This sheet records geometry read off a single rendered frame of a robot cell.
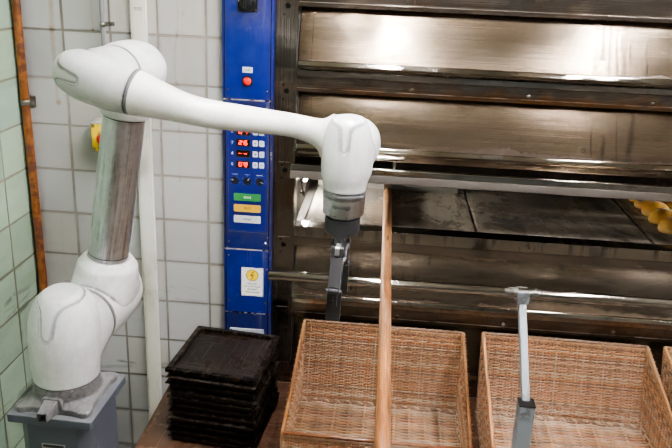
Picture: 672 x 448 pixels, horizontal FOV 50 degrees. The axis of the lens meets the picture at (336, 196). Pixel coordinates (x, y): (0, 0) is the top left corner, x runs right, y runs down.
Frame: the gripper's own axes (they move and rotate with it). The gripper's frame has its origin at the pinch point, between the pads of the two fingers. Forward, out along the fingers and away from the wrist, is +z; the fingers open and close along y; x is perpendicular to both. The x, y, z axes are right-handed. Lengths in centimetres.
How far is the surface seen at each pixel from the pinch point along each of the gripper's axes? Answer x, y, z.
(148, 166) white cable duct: -72, -75, -3
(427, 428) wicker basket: 27, -59, 72
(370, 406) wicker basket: 7, -68, 72
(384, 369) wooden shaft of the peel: 11.9, 8.7, 10.4
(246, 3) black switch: -40, -72, -58
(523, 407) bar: 48, -22, 35
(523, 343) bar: 48, -36, 24
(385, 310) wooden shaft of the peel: 10.4, -18.3, 10.2
